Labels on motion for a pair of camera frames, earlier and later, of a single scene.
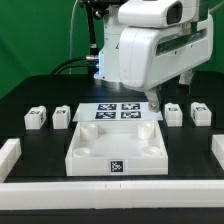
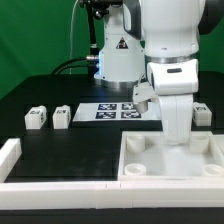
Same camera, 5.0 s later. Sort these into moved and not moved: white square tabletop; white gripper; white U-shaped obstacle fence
Moved: white gripper; white square tabletop
Not moved: white U-shaped obstacle fence
